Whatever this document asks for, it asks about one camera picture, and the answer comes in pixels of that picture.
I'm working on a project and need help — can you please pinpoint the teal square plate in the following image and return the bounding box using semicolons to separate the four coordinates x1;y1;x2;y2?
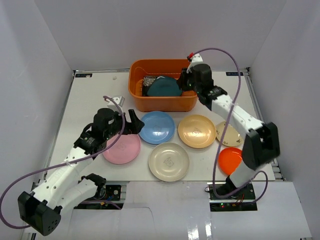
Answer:
147;75;182;97

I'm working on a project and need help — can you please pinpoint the pink round plate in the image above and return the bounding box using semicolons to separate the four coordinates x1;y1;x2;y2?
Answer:
102;134;141;165

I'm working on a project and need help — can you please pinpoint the blue round plate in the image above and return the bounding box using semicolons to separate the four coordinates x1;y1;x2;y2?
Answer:
139;111;176;145

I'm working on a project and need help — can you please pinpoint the black floral rectangular plate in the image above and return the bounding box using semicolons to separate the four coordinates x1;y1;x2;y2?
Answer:
141;75;158;97

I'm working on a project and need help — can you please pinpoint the cream round plate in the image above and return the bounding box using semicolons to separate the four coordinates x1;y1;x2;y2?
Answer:
148;142;190;182

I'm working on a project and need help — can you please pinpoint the tan round plate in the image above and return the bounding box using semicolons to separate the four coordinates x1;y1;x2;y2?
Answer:
177;114;216;149

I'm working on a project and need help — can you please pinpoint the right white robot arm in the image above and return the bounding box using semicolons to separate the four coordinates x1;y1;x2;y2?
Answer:
177;63;280;200

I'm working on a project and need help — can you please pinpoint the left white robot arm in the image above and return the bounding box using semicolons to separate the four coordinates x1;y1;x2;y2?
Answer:
17;108;145;236

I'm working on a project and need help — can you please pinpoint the orange plastic bin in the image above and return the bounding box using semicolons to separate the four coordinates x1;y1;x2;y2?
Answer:
128;59;198;112

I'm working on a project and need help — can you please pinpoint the small cream patterned plate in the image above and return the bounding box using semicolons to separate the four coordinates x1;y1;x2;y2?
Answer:
216;121;244;147

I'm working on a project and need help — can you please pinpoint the orange round plate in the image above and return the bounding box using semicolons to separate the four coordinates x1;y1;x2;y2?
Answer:
218;147;242;176

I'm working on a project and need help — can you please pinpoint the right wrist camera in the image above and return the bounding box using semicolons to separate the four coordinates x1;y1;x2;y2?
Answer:
188;53;203;67

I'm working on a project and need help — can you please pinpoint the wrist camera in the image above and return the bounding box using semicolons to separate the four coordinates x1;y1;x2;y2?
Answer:
188;53;203;67
107;96;125;110

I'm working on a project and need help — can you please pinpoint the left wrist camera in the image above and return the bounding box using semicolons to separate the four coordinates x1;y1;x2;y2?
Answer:
107;96;125;110

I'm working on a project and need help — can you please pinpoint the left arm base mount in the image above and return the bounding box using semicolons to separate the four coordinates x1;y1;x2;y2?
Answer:
77;184;123;210

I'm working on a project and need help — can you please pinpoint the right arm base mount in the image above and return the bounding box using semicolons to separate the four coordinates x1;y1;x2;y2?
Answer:
204;183;258;211

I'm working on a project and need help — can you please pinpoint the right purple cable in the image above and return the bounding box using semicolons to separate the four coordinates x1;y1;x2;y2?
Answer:
193;47;269;206

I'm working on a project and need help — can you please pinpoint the purple cable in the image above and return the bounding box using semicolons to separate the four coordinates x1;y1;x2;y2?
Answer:
0;95;126;230
193;47;269;206

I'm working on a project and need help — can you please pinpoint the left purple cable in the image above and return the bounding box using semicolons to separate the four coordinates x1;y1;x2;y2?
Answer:
0;95;126;230

